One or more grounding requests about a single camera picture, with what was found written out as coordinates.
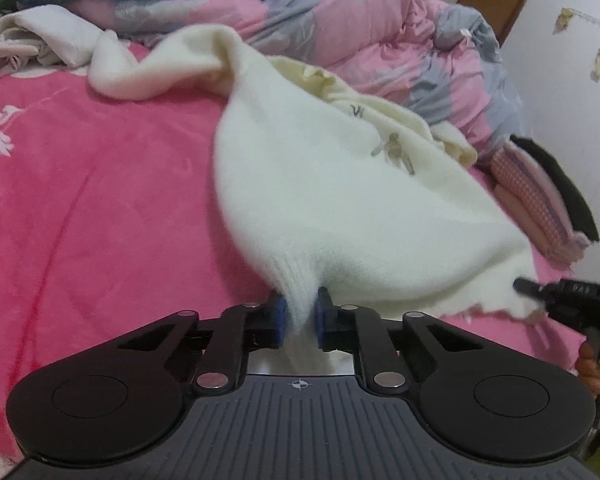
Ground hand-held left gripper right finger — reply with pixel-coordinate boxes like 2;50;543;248
316;287;486;392

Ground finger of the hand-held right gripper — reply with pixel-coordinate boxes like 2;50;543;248
513;276;549;304

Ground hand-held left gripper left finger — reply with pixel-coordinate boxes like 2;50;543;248
114;294;287;392

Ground cream deer print sweater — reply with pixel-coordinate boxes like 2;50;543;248
89;24;548;361

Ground pink checked folded clothes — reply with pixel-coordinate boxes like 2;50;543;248
490;140;590;263

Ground person's right hand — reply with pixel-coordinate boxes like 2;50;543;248
576;341;600;397

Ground black cloth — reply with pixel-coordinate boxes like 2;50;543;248
510;135;600;243

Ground pink floral blanket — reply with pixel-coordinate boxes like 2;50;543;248
0;42;588;411

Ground brown wooden door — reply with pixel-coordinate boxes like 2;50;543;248
455;0;541;46

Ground pink grey floral quilt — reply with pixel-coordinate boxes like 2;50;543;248
70;0;526;146

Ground white folded cloth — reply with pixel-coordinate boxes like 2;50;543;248
0;4;116;78

